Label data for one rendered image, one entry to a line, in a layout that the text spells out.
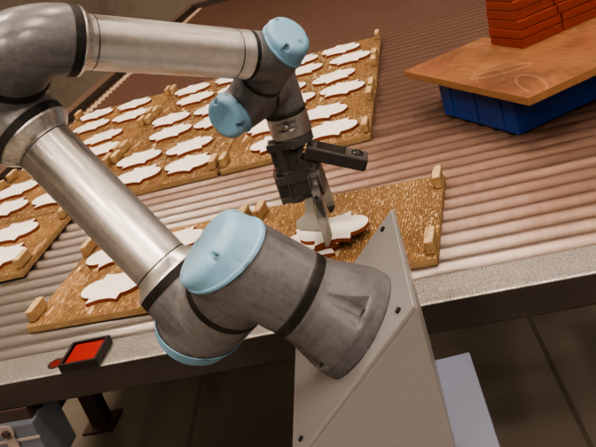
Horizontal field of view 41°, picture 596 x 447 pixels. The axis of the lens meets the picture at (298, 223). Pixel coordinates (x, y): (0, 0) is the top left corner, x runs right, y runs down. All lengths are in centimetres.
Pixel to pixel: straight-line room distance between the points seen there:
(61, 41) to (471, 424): 73
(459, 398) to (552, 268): 29
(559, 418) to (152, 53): 169
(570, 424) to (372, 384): 149
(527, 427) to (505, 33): 110
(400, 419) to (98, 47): 62
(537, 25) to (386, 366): 127
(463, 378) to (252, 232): 41
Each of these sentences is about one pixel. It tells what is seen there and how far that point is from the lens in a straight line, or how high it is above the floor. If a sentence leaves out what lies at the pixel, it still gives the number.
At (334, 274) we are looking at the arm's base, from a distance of 99.
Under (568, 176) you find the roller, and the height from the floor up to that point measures 92.
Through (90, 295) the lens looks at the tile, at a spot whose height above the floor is 95.
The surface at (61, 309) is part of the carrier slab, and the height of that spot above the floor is 94.
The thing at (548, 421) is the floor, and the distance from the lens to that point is 244.
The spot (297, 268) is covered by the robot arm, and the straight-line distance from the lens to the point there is 97.
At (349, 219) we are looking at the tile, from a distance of 153.
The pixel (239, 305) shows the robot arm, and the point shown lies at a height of 115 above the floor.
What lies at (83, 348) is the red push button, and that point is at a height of 93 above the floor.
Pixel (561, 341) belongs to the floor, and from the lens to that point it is 273.
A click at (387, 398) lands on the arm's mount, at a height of 100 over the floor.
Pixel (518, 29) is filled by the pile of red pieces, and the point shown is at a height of 109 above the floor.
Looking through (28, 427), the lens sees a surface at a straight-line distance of 160.
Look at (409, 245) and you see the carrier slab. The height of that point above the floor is 94.
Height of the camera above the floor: 160
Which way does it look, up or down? 24 degrees down
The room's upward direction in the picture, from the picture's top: 18 degrees counter-clockwise
